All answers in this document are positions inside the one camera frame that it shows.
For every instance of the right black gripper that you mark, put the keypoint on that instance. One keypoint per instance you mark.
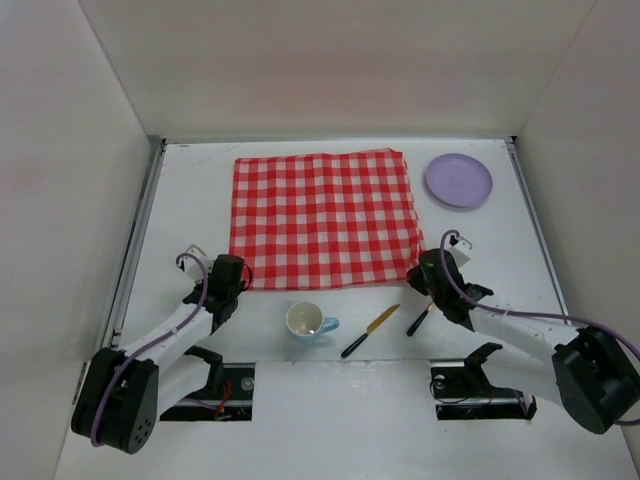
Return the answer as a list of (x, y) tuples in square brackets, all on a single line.
[(417, 280)]

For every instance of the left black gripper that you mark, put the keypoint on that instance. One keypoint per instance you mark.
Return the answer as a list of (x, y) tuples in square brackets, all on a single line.
[(220, 307)]

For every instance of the white mug blue handle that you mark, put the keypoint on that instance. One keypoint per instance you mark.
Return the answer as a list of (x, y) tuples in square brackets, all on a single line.
[(306, 322)]

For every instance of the lilac plastic plate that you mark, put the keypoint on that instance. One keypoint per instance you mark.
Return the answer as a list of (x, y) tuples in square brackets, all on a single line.
[(458, 180)]

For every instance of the gold knife dark handle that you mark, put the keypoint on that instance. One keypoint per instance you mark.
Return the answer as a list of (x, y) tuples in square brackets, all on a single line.
[(369, 331)]

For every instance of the red white checkered cloth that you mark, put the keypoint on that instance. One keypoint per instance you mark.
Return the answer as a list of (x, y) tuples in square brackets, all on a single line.
[(324, 221)]

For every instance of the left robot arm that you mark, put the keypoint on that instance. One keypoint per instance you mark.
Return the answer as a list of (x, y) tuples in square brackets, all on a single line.
[(128, 388)]

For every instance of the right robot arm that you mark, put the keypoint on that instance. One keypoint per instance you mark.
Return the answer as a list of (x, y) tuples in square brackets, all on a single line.
[(577, 365)]

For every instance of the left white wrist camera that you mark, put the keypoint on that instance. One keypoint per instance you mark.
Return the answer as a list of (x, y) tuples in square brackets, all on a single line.
[(192, 264)]

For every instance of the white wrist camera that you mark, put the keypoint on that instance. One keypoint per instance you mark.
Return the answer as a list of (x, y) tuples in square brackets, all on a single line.
[(460, 249), (192, 264)]

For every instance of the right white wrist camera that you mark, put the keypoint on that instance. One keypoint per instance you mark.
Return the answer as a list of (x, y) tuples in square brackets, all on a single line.
[(460, 249)]

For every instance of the gold fork dark handle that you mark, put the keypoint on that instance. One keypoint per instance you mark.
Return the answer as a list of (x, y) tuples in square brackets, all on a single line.
[(419, 320)]

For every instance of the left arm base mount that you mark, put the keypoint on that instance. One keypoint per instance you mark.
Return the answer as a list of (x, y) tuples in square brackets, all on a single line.
[(227, 396)]

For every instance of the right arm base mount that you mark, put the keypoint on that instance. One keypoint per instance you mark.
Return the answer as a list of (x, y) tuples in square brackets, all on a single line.
[(482, 397)]

